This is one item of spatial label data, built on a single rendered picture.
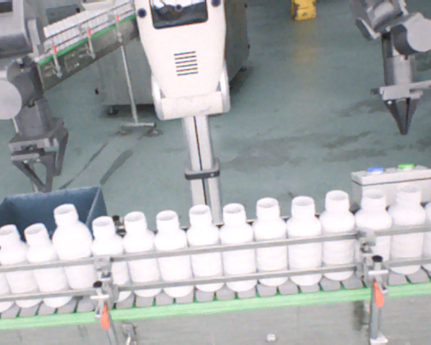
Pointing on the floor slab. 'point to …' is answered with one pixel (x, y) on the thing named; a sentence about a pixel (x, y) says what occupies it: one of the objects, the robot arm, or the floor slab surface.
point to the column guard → (303, 10)
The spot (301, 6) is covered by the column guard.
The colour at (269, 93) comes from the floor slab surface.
